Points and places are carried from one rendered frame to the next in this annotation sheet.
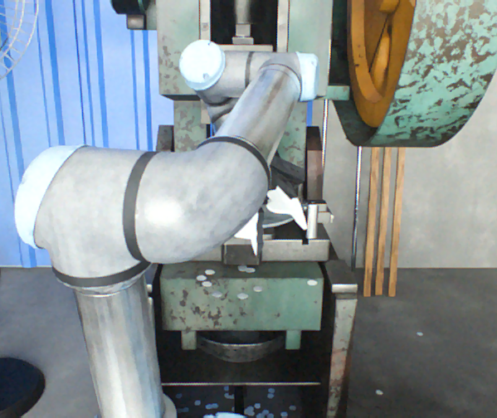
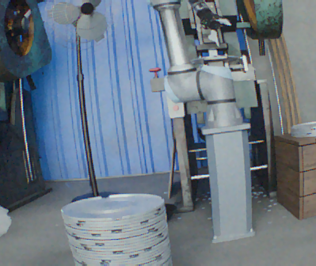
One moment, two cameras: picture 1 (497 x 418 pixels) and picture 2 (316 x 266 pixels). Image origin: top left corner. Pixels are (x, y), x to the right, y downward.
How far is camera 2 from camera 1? 115 cm
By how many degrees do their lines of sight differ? 18
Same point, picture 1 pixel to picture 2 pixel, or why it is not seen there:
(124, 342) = (176, 25)
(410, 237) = not seen: hidden behind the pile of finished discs
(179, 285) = not seen: hidden behind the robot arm
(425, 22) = not seen: outside the picture
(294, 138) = (234, 47)
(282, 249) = (235, 75)
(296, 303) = (245, 93)
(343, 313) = (264, 90)
